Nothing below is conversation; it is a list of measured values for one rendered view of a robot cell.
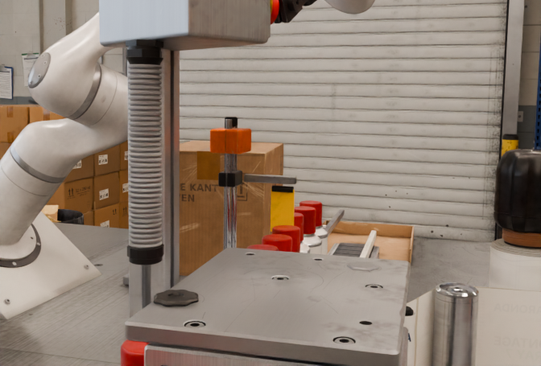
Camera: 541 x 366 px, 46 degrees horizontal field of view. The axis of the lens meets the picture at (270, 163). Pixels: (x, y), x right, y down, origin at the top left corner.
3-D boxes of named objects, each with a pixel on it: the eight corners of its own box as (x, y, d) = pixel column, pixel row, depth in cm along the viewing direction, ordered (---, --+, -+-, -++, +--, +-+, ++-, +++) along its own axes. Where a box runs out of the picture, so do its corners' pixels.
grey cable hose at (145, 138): (154, 267, 59) (154, 39, 57) (120, 264, 60) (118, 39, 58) (169, 258, 63) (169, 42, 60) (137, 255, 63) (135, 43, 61)
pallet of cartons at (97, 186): (63, 279, 425) (59, 107, 413) (-43, 268, 448) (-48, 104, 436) (146, 240, 540) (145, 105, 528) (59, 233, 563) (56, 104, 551)
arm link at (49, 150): (6, 133, 125) (72, 39, 119) (86, 162, 138) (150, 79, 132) (14, 170, 117) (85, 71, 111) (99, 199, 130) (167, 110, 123)
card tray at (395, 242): (410, 265, 156) (410, 248, 156) (306, 257, 162) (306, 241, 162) (413, 239, 185) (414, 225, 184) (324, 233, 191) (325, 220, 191)
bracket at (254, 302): (398, 372, 23) (399, 347, 23) (120, 340, 26) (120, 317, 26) (410, 273, 36) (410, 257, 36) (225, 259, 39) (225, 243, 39)
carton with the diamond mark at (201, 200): (263, 281, 134) (265, 153, 131) (153, 274, 137) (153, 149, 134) (282, 248, 163) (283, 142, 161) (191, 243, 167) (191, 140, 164)
